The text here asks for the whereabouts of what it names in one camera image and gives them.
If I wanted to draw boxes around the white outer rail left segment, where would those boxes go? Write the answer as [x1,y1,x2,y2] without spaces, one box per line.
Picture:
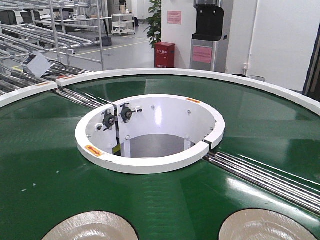
[0,81,58,108]

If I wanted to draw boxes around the steel rollers left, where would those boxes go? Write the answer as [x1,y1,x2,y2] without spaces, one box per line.
[52,87,112,109]

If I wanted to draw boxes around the green potted plant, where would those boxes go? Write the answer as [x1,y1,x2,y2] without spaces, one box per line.
[145,0,162,49]

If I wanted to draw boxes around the pink wall notice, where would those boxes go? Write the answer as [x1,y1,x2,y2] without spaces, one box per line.
[167,10,182,25]

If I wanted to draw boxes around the steel rollers right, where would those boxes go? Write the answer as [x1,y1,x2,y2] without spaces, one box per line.
[203,152,320,215]

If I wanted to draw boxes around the grey control box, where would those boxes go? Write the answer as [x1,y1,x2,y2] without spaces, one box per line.
[21,52,51,78]

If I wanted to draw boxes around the black water dispenser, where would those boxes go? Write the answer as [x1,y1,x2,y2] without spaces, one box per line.
[190,0,234,73]

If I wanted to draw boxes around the black bearing block right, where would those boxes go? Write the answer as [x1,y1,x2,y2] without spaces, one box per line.
[120,103,143,123]

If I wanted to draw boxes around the steel rollers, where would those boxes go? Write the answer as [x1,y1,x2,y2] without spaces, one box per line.
[203,152,320,215]
[52,87,112,109]

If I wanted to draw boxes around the black bearing block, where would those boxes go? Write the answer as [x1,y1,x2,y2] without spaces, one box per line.
[120,103,143,123]
[102,109,116,131]

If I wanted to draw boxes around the cream plate black rim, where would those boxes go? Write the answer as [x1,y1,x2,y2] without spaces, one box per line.
[43,210,139,240]
[218,208,316,240]

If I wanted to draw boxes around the white outer curved guard rail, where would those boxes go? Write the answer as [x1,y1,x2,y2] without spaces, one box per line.
[56,68,320,115]

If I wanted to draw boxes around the green conveyor belt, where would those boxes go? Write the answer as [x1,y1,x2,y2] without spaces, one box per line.
[0,75,320,240]

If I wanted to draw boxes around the black bearing block left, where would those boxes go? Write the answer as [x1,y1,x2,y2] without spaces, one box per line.
[102,109,116,131]

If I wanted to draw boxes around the metal roller rack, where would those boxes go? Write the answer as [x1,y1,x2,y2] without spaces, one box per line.
[0,0,108,96]

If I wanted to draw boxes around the white inner ring guard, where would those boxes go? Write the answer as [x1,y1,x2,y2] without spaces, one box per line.
[75,94,225,175]

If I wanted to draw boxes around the red fire extinguisher cabinet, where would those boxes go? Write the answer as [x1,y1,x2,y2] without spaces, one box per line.
[154,42,176,68]

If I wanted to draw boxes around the white utility cart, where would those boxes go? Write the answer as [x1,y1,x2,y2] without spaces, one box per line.
[111,13,136,36]

